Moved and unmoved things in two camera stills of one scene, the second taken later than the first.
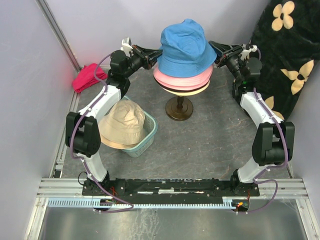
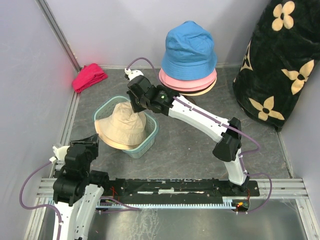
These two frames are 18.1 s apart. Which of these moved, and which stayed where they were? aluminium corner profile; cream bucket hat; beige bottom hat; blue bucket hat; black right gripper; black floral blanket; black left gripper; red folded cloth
Moved: blue bucket hat; black right gripper; black left gripper; cream bucket hat
Stayed: beige bottom hat; black floral blanket; red folded cloth; aluminium corner profile
